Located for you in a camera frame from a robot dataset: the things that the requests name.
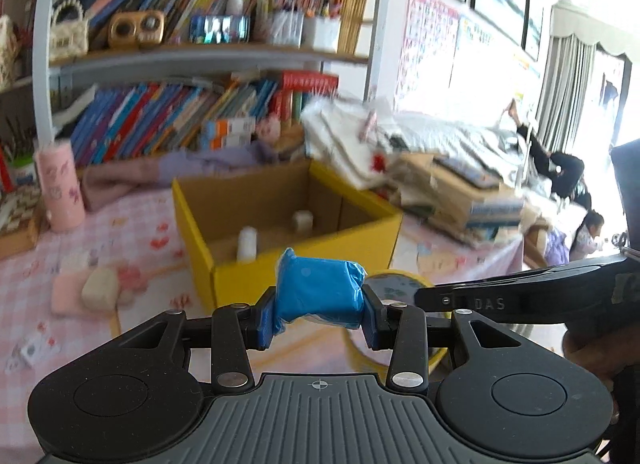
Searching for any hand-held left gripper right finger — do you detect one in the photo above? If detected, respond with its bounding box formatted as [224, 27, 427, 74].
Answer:
[361, 284, 523, 391]

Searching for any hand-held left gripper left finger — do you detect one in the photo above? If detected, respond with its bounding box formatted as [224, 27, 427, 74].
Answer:
[115, 286, 280, 392]

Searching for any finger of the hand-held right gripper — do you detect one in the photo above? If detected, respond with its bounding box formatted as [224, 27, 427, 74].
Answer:
[414, 253, 632, 327]

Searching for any yellow cardboard box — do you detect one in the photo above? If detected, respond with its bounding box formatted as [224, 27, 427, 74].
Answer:
[171, 159, 405, 315]

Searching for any yellow tape roll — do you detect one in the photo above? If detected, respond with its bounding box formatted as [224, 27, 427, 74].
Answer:
[347, 269, 451, 377]

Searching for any blue plastic packet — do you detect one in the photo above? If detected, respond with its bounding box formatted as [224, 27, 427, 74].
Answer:
[274, 247, 367, 334]

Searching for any white spray bottle blue label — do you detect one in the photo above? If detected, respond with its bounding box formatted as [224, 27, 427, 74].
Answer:
[236, 226, 258, 262]

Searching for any pink sponge block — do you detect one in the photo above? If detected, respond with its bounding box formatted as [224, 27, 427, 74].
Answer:
[50, 269, 146, 317]

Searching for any pink checked cloth desktop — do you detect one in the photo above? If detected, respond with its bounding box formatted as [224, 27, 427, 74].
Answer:
[0, 184, 526, 380]

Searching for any person's right hand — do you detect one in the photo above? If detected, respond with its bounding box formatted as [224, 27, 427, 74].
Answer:
[561, 324, 626, 390]

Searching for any grey curtain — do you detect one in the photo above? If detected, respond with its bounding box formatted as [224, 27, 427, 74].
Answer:
[537, 0, 636, 160]

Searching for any stack of books and cardboard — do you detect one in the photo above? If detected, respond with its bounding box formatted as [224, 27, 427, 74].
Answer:
[390, 151, 526, 250]

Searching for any dark blue book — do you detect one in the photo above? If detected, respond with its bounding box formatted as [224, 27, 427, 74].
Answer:
[440, 156, 501, 190]

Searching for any white canvas bag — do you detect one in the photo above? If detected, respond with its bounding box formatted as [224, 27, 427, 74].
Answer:
[300, 96, 416, 190]

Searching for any orange white small box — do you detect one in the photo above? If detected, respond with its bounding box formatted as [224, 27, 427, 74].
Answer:
[207, 134, 253, 150]
[202, 118, 256, 137]

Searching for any lavender pink cloth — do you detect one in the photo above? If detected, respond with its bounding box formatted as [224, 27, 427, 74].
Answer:
[80, 144, 281, 212]

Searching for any pink plush doll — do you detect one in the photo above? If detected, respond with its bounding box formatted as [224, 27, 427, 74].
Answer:
[255, 116, 282, 150]

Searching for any small white printed box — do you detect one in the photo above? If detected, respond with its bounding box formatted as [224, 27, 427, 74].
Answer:
[5, 331, 58, 375]

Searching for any pink printed cylinder container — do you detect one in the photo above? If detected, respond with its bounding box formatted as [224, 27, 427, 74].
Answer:
[34, 139, 85, 234]

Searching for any thick red book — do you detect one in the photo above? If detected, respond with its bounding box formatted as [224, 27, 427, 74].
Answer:
[272, 71, 340, 95]

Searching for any wooden chessboard box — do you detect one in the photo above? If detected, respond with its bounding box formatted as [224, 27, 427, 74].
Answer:
[0, 186, 43, 260]

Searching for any white green pen cup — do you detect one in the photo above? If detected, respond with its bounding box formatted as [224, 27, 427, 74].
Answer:
[7, 154, 38, 190]

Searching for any white wooden bookshelf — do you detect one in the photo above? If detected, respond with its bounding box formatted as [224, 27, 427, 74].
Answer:
[0, 0, 381, 175]

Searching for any white storage box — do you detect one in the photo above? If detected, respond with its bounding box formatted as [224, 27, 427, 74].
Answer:
[302, 16, 342, 52]

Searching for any white pen holder box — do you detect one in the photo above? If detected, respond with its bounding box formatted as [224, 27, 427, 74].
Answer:
[270, 9, 306, 47]

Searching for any smartphone with lit screen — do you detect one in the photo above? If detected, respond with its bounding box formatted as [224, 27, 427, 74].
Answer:
[190, 14, 251, 44]

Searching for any white quilted handbag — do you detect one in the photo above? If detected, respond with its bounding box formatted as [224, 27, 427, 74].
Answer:
[47, 0, 91, 62]

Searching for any white wall chart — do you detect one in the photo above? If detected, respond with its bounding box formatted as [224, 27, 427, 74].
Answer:
[452, 16, 531, 115]

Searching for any pink wall poster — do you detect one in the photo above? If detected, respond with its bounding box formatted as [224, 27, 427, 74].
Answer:
[395, 0, 461, 112]

